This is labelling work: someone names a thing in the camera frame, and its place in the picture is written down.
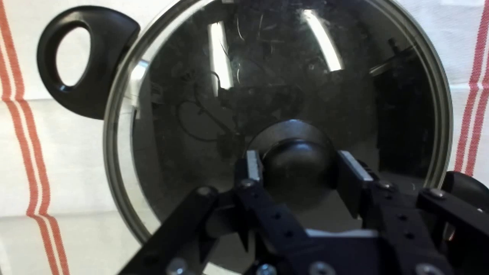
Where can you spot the glass lid with black knob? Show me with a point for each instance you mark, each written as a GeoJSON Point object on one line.
{"type": "Point", "coordinates": [299, 158]}

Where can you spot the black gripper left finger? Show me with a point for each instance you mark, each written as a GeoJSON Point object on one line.
{"type": "Point", "coordinates": [270, 224]}

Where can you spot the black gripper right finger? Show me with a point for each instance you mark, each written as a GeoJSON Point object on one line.
{"type": "Point", "coordinates": [398, 219]}

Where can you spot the white towel with red stripes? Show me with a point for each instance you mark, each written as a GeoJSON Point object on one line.
{"type": "Point", "coordinates": [32, 169]}

